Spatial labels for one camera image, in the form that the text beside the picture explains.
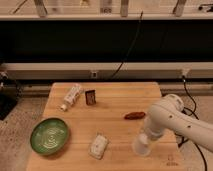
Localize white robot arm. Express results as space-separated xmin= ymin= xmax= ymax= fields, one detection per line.
xmin=144 ymin=94 xmax=213 ymax=152

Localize dark brown eraser block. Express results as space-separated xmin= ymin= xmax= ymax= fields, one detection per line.
xmin=85 ymin=90 xmax=96 ymax=105

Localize brown oblong food piece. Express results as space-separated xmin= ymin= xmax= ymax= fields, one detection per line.
xmin=124 ymin=112 xmax=146 ymax=120

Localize white tube bottle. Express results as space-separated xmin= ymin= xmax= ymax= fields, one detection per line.
xmin=60 ymin=84 xmax=83 ymax=111

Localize black equipment at left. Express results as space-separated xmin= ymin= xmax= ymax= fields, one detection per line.
xmin=0 ymin=71 xmax=21 ymax=121

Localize black floor cable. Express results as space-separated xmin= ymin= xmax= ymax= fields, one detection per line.
xmin=176 ymin=75 xmax=209 ymax=171

